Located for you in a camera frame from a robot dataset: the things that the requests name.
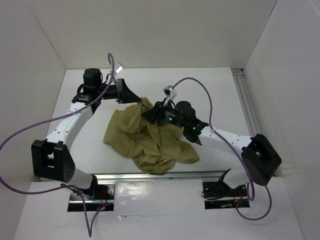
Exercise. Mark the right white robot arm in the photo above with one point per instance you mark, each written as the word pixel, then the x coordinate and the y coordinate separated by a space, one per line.
pixel 199 132

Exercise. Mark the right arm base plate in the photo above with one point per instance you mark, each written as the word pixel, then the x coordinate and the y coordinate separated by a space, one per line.
pixel 218 195

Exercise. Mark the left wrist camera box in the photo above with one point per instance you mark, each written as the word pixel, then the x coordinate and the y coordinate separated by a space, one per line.
pixel 118 68

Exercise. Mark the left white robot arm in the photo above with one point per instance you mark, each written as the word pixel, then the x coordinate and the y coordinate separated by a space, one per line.
pixel 51 157

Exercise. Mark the olive tan jacket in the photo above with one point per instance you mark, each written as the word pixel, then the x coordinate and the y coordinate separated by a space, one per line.
pixel 154 149

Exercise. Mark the aluminium rail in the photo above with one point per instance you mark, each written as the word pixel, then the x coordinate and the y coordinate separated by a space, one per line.
pixel 250 117
pixel 166 176

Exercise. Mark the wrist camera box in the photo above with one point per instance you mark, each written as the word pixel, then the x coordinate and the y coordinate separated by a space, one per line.
pixel 170 92
pixel 118 68

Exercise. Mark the right side aluminium rail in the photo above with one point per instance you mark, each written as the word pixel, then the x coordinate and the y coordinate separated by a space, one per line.
pixel 250 117

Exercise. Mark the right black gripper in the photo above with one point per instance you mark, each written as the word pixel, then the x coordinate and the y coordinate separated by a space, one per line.
pixel 157 111

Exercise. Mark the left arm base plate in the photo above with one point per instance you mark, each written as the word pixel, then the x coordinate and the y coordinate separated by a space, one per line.
pixel 103 200

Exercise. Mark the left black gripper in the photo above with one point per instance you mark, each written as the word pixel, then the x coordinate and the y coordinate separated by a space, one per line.
pixel 123 94

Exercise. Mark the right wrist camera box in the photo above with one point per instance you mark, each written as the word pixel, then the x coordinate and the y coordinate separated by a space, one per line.
pixel 170 92

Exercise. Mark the front aluminium rail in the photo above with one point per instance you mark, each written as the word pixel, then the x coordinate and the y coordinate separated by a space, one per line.
pixel 166 176

